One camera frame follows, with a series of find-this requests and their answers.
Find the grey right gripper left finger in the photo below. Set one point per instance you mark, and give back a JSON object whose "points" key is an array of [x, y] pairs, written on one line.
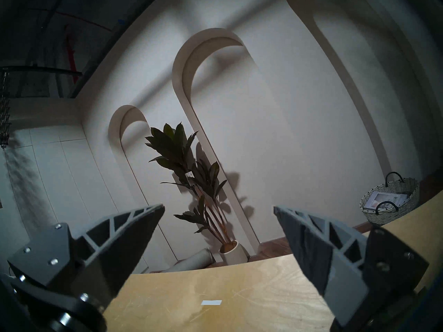
{"points": [[104, 248]]}

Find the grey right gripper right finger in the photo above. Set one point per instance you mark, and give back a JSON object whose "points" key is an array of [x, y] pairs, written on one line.
{"points": [[328, 258]]}

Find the magazine in woven basket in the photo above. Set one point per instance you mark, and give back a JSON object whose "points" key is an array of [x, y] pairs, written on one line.
{"points": [[384, 199]]}

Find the grey rolled mat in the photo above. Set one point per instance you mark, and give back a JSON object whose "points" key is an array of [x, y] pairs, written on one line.
{"points": [[193, 262]]}

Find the white tape strip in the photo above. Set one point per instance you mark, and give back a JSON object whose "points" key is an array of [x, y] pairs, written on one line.
{"points": [[211, 302]]}

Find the tall potted leafy plant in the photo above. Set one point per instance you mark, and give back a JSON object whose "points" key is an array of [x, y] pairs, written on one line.
{"points": [[173, 144]]}

